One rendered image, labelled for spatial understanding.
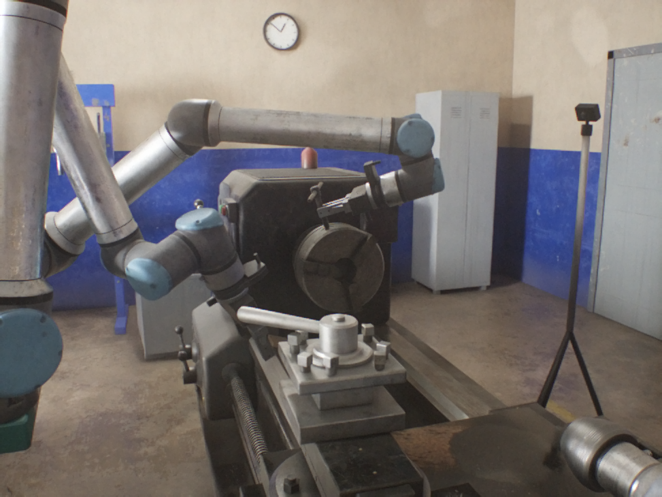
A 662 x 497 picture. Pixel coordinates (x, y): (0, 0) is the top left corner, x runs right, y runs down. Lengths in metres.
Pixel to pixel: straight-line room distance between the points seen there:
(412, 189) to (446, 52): 4.28
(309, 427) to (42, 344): 0.44
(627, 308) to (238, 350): 3.62
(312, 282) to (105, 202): 0.66
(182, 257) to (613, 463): 0.81
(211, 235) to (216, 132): 0.33
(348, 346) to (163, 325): 3.01
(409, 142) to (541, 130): 4.39
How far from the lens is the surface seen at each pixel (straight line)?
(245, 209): 1.71
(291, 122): 1.36
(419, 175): 1.49
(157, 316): 3.79
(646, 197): 4.69
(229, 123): 1.38
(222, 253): 1.17
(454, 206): 5.18
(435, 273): 5.21
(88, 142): 1.16
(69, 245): 1.71
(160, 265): 1.10
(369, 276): 1.63
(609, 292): 5.01
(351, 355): 0.86
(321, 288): 1.59
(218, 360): 1.86
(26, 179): 0.96
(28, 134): 0.96
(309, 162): 2.18
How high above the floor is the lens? 1.48
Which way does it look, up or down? 12 degrees down
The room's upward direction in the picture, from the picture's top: straight up
